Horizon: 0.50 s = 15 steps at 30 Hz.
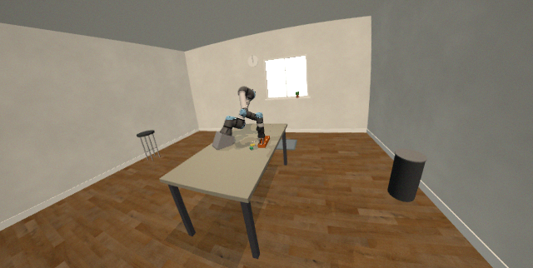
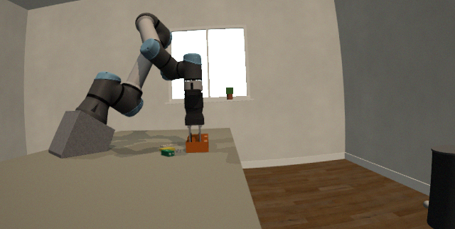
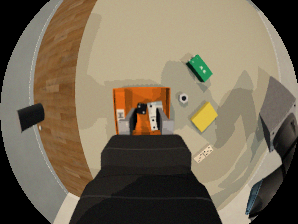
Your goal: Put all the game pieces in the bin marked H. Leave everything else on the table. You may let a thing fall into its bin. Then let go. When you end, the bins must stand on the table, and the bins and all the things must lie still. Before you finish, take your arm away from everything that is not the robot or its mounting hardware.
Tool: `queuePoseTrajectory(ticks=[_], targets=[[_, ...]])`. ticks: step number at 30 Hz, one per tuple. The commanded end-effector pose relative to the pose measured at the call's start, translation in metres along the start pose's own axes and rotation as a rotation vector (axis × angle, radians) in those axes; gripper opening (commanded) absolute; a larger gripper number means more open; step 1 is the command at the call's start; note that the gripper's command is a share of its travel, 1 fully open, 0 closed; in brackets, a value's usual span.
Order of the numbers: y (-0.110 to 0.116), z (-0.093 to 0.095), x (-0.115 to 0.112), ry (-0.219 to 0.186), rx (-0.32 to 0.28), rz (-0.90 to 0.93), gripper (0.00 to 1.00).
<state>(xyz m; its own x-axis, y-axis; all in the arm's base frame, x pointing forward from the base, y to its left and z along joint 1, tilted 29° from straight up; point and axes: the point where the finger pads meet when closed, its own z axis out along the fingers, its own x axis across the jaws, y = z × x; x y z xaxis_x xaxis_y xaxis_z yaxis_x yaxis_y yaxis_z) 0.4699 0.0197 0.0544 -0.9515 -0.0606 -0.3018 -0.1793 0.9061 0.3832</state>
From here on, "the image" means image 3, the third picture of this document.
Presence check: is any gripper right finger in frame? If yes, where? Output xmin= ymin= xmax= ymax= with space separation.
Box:
xmin=156 ymin=108 xmax=174 ymax=135

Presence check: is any orange three-compartment bin rack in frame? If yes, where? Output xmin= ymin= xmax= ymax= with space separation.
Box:
xmin=113 ymin=87 xmax=170 ymax=135

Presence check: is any white domino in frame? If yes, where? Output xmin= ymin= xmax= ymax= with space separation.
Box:
xmin=193 ymin=144 xmax=213 ymax=163
xmin=147 ymin=101 xmax=163 ymax=131

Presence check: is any yellow sticky note pad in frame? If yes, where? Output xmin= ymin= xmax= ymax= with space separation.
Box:
xmin=190 ymin=102 xmax=218 ymax=132

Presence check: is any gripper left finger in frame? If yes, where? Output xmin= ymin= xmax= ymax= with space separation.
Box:
xmin=118 ymin=108 xmax=137 ymax=135

